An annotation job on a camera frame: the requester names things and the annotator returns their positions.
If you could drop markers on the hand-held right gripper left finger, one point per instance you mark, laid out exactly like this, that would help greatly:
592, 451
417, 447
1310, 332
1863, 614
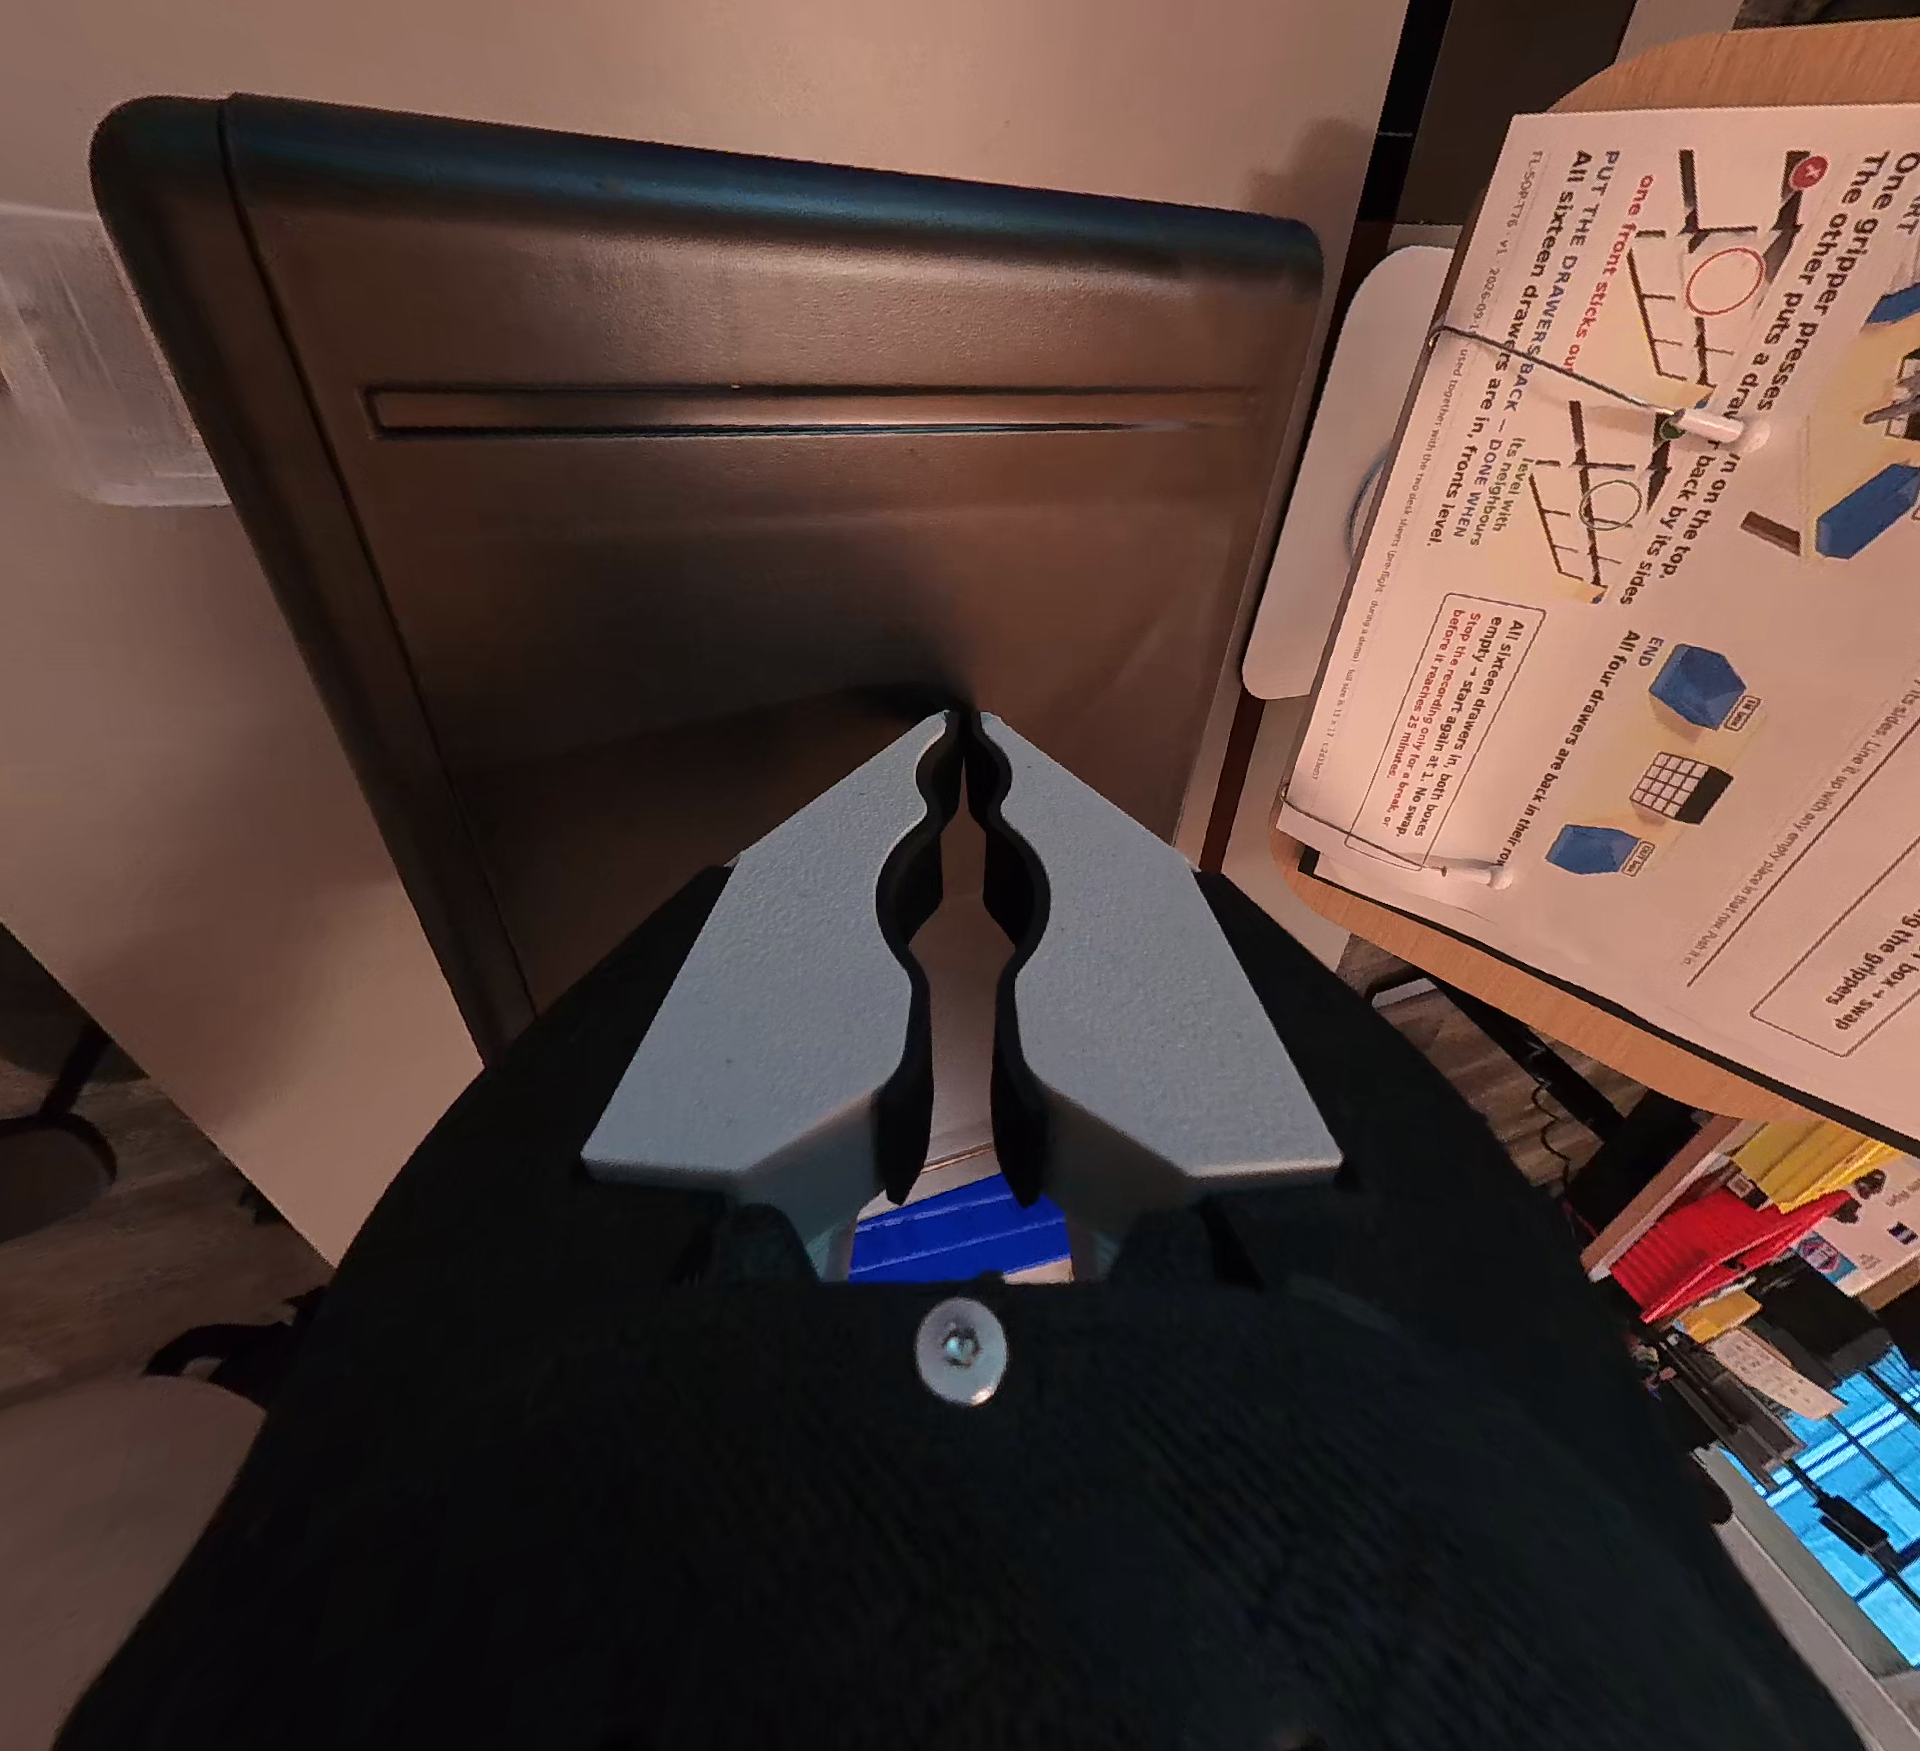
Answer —
765, 1003

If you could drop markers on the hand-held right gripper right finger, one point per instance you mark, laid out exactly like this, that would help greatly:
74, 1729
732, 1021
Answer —
1154, 1003

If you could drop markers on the black drawer cabinet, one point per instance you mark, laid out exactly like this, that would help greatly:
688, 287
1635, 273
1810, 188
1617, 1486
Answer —
779, 462

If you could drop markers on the blue box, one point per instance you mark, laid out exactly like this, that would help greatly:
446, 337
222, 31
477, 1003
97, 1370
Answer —
960, 1235

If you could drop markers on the white paper card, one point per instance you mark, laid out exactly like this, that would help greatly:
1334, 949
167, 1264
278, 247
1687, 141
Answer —
1306, 537

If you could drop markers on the printed instruction sheet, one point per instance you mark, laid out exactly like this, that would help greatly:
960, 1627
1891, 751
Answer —
1665, 612

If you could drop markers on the yellow plastic folders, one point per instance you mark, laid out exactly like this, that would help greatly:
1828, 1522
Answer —
1800, 1159

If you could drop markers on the black chair base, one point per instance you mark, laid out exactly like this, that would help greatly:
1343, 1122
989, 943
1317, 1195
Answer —
47, 1151

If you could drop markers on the clear plastic drawer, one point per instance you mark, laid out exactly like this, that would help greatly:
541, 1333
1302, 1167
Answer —
81, 355

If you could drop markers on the light wooden board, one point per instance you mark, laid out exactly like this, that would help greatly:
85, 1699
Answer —
1695, 71

